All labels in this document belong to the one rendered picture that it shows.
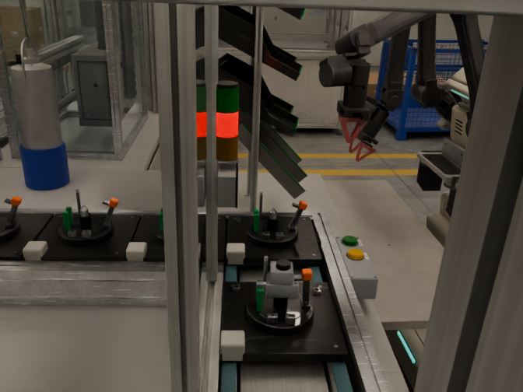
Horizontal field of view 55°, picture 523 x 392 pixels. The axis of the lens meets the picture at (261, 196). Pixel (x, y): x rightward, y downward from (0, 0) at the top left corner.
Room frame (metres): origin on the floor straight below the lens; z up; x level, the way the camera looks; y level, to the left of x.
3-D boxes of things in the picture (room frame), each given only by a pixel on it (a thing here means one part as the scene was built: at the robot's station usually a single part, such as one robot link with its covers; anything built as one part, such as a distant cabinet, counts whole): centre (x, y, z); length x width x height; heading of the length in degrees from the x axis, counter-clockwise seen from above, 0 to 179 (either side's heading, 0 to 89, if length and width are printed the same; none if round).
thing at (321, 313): (0.86, -0.05, 0.96); 0.24 x 0.24 x 0.02; 3
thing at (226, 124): (1.00, 0.08, 1.33); 0.05 x 0.05 x 0.05
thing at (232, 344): (0.76, 0.04, 0.97); 0.05 x 0.05 x 0.04; 3
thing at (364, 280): (1.13, -0.25, 0.93); 0.21 x 0.07 x 0.06; 3
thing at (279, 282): (0.86, -0.04, 1.06); 0.08 x 0.04 x 0.07; 90
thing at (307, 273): (0.86, -0.09, 1.04); 0.04 x 0.02 x 0.08; 93
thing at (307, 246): (1.20, -0.03, 1.01); 0.24 x 0.24 x 0.13; 3
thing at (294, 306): (0.86, -0.05, 0.98); 0.14 x 0.14 x 0.02
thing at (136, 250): (1.19, 0.21, 1.01); 0.24 x 0.24 x 0.13; 3
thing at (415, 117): (5.78, -2.00, 0.49); 1.26 x 0.87 x 0.98; 99
